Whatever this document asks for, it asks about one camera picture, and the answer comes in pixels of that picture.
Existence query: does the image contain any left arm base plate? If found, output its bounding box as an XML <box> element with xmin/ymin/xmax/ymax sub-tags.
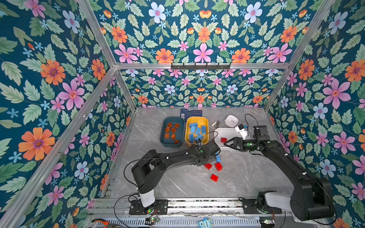
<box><xmin>129</xmin><ymin>199</ymin><xmax>169</xmax><ymax>215</ymax></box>

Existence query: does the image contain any white round device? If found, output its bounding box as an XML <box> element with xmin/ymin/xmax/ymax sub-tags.
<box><xmin>224</xmin><ymin>115</ymin><xmax>239</xmax><ymax>128</ymax></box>

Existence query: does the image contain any light blue long lego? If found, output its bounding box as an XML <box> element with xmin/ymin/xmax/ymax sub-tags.
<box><xmin>189</xmin><ymin>123</ymin><xmax>198</xmax><ymax>128</ymax></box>

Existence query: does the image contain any blue toy figure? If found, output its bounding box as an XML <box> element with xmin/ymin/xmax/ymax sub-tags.
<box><xmin>198</xmin><ymin>218</ymin><xmax>213</xmax><ymax>228</ymax></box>

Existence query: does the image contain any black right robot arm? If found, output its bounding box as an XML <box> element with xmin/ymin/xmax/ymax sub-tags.
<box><xmin>224</xmin><ymin>137</ymin><xmax>336</xmax><ymax>221</ymax></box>

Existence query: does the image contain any teal plastic bin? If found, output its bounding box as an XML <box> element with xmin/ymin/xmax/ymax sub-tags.
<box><xmin>159</xmin><ymin>116</ymin><xmax>185</xmax><ymax>148</ymax></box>

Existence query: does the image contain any red lego bottom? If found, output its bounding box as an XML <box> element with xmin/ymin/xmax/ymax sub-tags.
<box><xmin>210</xmin><ymin>174</ymin><xmax>219</xmax><ymax>182</ymax></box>

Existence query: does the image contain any dark blue card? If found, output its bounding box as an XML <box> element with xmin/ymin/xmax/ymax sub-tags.
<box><xmin>180</xmin><ymin>108</ymin><xmax>202</xmax><ymax>122</ymax></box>

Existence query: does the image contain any yellow plastic bin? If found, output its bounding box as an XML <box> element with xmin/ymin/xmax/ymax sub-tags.
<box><xmin>185</xmin><ymin>116</ymin><xmax>209</xmax><ymax>145</ymax></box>

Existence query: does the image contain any metal hook rail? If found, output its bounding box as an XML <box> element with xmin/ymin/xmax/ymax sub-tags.
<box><xmin>171</xmin><ymin>63</ymin><xmax>231</xmax><ymax>71</ymax></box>

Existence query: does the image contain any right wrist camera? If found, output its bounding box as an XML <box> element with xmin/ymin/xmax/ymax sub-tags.
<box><xmin>235</xmin><ymin>124</ymin><xmax>249</xmax><ymax>140</ymax></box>

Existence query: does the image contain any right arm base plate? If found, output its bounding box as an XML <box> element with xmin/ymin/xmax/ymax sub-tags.
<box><xmin>239</xmin><ymin>198</ymin><xmax>283</xmax><ymax>214</ymax></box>

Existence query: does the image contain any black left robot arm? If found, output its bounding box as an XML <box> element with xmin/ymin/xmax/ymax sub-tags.
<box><xmin>131</xmin><ymin>141</ymin><xmax>221</xmax><ymax>208</ymax></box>

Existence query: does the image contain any small grey clip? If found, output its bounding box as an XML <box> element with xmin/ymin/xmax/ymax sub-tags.
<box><xmin>212</xmin><ymin>121</ymin><xmax>220</xmax><ymax>128</ymax></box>

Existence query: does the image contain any white plastic bin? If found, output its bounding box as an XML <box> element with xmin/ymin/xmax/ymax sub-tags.
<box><xmin>214</xmin><ymin>127</ymin><xmax>241</xmax><ymax>151</ymax></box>

